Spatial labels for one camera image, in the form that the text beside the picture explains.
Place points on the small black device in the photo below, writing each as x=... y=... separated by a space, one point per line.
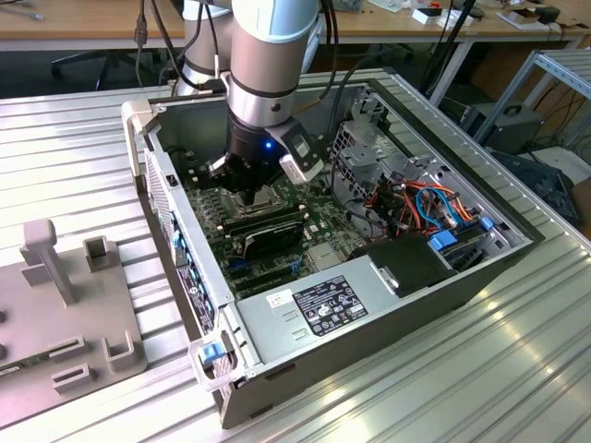
x=549 y=15

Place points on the green motherboard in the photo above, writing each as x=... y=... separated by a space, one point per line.
x=318 y=217

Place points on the silver power supply unit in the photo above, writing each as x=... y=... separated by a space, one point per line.
x=272 y=332

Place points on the silver CPU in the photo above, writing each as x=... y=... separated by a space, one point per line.
x=264 y=196

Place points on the open grey PC case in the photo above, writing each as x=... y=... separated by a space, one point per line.
x=415 y=318

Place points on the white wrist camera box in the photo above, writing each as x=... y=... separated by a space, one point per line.
x=300 y=157

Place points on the blue disk carrier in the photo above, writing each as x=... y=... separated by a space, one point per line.
x=442 y=241

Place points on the silver metal drive cage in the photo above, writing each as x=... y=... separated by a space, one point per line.
x=365 y=157

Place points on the long wooden desk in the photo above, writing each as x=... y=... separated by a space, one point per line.
x=485 y=30

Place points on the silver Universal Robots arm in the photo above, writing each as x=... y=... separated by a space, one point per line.
x=258 y=60

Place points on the grey metal shelf frame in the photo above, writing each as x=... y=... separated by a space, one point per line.
x=554 y=62

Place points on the black graphics card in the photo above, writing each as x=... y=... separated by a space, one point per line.
x=272 y=240

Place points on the blue case latch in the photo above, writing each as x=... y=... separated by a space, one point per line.
x=210 y=353

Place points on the silver chipset heatsink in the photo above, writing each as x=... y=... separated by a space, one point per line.
x=323 y=256

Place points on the black tripod stand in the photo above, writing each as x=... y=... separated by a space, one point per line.
x=467 y=9

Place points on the black plastic shroud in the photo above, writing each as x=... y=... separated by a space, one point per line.
x=406 y=267

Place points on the brown cardboard tray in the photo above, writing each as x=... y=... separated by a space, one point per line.
x=519 y=19

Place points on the brown cardboard box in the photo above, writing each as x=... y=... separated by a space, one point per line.
x=582 y=203

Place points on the small white box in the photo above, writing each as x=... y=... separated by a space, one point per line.
x=427 y=17

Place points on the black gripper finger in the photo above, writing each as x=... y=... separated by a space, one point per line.
x=221 y=173
x=270 y=187

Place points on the dark plastic bag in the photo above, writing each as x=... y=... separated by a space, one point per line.
x=545 y=180

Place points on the grey parts rack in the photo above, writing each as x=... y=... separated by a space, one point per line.
x=69 y=314

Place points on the blue expansion slot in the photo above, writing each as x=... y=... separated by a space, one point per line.
x=236 y=265

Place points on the green RAM stick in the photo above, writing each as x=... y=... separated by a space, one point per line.
x=16 y=369

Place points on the small blue plastic clip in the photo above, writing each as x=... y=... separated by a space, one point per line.
x=486 y=223

